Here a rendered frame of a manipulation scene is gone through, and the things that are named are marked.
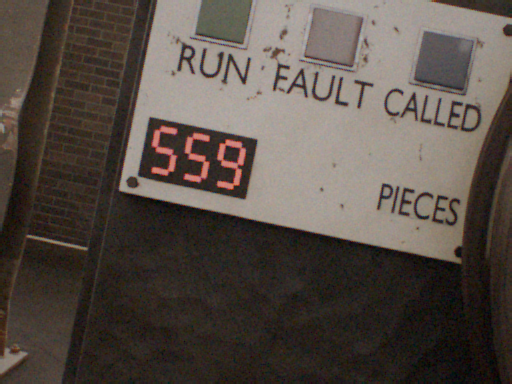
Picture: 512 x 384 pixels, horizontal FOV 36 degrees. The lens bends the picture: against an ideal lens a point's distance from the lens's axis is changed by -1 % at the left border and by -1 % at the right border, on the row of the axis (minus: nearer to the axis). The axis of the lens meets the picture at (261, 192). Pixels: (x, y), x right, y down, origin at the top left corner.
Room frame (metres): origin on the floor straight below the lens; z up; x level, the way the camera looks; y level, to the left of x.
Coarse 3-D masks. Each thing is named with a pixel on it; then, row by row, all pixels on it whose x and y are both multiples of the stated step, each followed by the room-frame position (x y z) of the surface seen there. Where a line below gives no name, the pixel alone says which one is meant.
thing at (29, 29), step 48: (0, 0) 3.02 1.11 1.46; (48, 0) 3.03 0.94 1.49; (0, 48) 3.01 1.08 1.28; (48, 48) 3.31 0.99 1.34; (0, 96) 3.01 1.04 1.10; (48, 96) 3.31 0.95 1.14; (0, 144) 3.01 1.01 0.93; (0, 192) 3.01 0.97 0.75; (0, 240) 3.31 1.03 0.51; (0, 288) 3.31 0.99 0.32; (0, 336) 3.31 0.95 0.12
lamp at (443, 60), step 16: (432, 32) 0.57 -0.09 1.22; (432, 48) 0.57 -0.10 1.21; (448, 48) 0.57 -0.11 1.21; (464, 48) 0.57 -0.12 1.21; (432, 64) 0.57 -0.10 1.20; (448, 64) 0.57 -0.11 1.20; (464, 64) 0.57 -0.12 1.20; (416, 80) 0.57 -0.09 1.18; (432, 80) 0.57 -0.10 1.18; (448, 80) 0.57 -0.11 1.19; (464, 80) 0.57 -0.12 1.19
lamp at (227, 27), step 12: (204, 0) 0.58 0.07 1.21; (216, 0) 0.58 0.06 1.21; (228, 0) 0.58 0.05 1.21; (240, 0) 0.58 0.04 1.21; (204, 12) 0.58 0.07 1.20; (216, 12) 0.58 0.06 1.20; (228, 12) 0.58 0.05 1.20; (240, 12) 0.58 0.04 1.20; (204, 24) 0.58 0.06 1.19; (216, 24) 0.58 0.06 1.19; (228, 24) 0.58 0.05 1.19; (240, 24) 0.58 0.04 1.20; (204, 36) 0.58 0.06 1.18; (216, 36) 0.58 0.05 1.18; (228, 36) 0.58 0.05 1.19; (240, 36) 0.58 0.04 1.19
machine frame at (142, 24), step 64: (448, 0) 0.60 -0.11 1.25; (128, 64) 0.69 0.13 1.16; (128, 128) 0.60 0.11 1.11; (128, 256) 0.60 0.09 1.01; (192, 256) 0.60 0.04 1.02; (256, 256) 0.60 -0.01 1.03; (320, 256) 0.60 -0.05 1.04; (384, 256) 0.60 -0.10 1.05; (128, 320) 0.60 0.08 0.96; (192, 320) 0.60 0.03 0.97; (256, 320) 0.60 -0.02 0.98; (320, 320) 0.60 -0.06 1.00; (384, 320) 0.60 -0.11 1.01; (448, 320) 0.60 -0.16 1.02
